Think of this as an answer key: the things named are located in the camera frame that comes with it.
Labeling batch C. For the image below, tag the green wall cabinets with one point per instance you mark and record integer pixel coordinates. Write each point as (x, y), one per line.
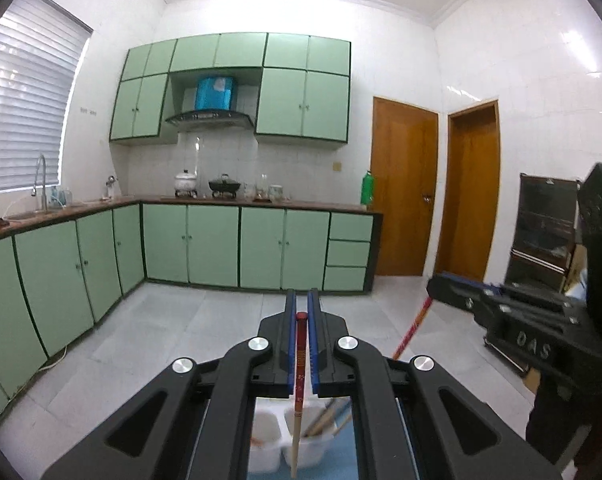
(291, 105)

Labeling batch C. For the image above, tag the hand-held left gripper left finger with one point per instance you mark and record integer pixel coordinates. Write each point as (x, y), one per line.
(291, 345)

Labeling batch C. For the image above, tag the green base cabinets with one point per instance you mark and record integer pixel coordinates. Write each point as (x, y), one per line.
(211, 245)

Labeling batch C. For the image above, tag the small chrome faucet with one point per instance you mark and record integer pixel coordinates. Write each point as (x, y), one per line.
(110, 185)

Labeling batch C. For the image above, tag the red-tipped chopstick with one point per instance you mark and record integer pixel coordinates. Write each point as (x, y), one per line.
(299, 360)
(413, 327)

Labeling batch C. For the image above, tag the chrome kitchen faucet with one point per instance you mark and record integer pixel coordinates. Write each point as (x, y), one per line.
(42, 160)

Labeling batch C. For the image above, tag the clear glass container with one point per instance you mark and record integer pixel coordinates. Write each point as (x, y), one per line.
(61, 196)

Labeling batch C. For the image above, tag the white cooking pot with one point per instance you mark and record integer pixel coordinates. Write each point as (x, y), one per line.
(186, 182)

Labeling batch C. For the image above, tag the wooden door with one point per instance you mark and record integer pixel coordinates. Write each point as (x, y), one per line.
(403, 185)
(468, 200)

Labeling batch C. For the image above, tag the green bottle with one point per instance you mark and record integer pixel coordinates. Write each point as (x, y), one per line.
(367, 190)

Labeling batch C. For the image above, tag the black wok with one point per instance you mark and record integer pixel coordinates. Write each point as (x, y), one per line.
(225, 186)

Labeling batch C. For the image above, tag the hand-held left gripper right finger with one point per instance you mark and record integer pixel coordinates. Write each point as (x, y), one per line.
(313, 345)

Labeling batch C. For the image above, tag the white empty container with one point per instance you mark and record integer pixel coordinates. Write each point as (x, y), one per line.
(350, 460)

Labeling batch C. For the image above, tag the blue wrapped hood chimney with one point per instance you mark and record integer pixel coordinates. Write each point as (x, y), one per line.
(213, 92)

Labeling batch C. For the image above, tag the black glass cabinet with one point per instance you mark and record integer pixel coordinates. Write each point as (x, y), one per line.
(541, 240)

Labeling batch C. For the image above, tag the white plastic utensil holder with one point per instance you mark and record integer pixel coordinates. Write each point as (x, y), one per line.
(268, 425)

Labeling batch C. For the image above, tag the range hood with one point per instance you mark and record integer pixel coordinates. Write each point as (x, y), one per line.
(208, 119)

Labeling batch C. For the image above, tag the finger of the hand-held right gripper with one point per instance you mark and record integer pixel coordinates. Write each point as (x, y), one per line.
(456, 294)
(511, 294)

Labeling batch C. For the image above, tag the white window blind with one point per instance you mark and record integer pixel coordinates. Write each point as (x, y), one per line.
(26, 110)

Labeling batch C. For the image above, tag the bamboo chopstick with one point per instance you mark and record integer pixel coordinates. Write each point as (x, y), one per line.
(342, 417)
(320, 417)

